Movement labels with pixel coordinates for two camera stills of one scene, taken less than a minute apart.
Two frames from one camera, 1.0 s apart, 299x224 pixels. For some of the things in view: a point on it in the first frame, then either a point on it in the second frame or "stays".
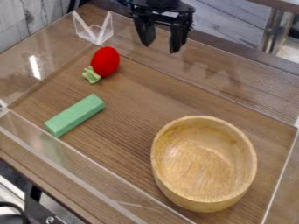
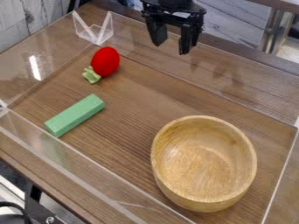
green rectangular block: [75, 115] stays
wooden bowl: [203, 160] stays
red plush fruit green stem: [106, 60] stays
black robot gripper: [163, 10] to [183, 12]
